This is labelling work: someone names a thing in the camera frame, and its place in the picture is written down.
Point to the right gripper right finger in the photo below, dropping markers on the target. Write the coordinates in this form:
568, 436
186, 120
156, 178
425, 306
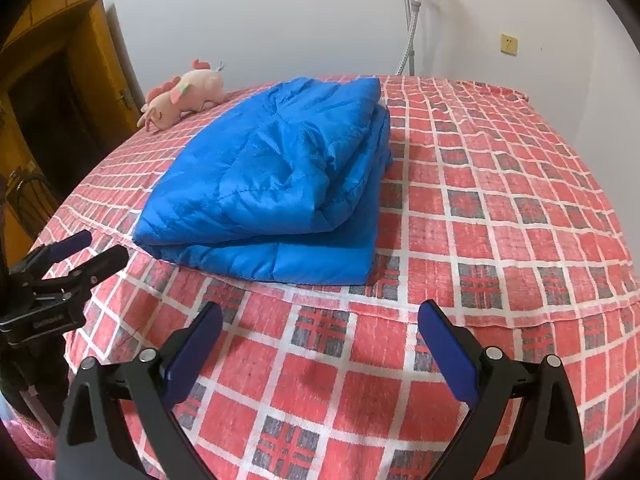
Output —
546, 439

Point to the red plaid bed cover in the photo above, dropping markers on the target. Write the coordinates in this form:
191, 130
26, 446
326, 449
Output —
485, 210

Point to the yellow wall socket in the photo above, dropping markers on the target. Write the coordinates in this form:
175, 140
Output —
508, 45

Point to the pink unicorn plush toy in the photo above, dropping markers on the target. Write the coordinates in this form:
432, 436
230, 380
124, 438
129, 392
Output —
199, 89

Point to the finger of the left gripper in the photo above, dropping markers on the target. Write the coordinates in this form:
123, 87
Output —
38, 261
80, 274

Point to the blue puffer jacket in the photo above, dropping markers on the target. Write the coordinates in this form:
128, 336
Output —
281, 188

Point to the brown wooden door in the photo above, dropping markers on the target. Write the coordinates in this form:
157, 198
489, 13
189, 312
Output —
65, 105

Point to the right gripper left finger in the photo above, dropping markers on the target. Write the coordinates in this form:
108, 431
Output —
94, 441

